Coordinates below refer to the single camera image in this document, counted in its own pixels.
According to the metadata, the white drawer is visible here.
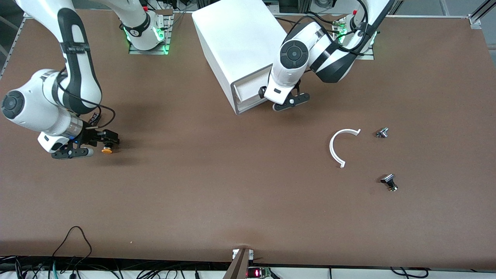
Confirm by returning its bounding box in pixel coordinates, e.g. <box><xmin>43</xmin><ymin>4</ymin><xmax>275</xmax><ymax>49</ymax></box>
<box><xmin>234</xmin><ymin>73</ymin><xmax>272</xmax><ymax>102</ymax></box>
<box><xmin>237</xmin><ymin>98</ymin><xmax>274</xmax><ymax>113</ymax></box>

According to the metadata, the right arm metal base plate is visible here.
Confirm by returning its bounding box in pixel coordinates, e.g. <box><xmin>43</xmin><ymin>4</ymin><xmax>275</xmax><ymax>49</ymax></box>
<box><xmin>128</xmin><ymin>10</ymin><xmax>174</xmax><ymax>55</ymax></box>

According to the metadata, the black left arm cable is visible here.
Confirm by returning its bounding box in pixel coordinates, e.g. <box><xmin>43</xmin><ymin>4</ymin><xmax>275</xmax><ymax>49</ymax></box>
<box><xmin>294</xmin><ymin>0</ymin><xmax>374</xmax><ymax>52</ymax></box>

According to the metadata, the white curved plastic arc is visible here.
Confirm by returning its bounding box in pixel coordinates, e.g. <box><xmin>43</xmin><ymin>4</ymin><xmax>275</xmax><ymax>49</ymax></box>
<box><xmin>329</xmin><ymin>128</ymin><xmax>362</xmax><ymax>169</ymax></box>

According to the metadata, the grey camera stand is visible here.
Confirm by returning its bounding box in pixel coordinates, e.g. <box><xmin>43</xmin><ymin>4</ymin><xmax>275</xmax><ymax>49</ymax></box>
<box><xmin>222</xmin><ymin>248</ymin><xmax>255</xmax><ymax>279</ymax></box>

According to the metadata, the black cable to arm base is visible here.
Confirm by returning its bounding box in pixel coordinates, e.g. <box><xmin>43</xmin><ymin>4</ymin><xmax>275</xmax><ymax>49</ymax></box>
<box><xmin>274</xmin><ymin>11</ymin><xmax>307</xmax><ymax>24</ymax></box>

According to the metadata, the black push button part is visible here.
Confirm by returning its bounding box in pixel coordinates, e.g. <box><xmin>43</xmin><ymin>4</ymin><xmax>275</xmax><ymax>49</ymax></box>
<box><xmin>380</xmin><ymin>174</ymin><xmax>399</xmax><ymax>192</ymax></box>

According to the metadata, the white drawer cabinet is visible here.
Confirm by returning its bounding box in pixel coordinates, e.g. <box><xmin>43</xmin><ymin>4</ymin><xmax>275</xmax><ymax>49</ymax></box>
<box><xmin>192</xmin><ymin>0</ymin><xmax>289</xmax><ymax>115</ymax></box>

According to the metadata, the device with red display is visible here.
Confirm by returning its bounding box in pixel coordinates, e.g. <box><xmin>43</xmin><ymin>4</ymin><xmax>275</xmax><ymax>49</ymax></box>
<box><xmin>247</xmin><ymin>267</ymin><xmax>272</xmax><ymax>279</ymax></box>

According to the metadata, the black looped cable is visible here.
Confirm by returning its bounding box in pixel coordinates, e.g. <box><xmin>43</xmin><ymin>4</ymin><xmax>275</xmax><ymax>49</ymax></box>
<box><xmin>52</xmin><ymin>226</ymin><xmax>93</xmax><ymax>269</ymax></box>

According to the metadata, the aluminium frame corner profile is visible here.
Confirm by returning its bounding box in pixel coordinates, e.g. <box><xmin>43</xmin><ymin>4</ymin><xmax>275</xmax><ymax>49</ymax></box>
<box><xmin>468</xmin><ymin>0</ymin><xmax>496</xmax><ymax>30</ymax></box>

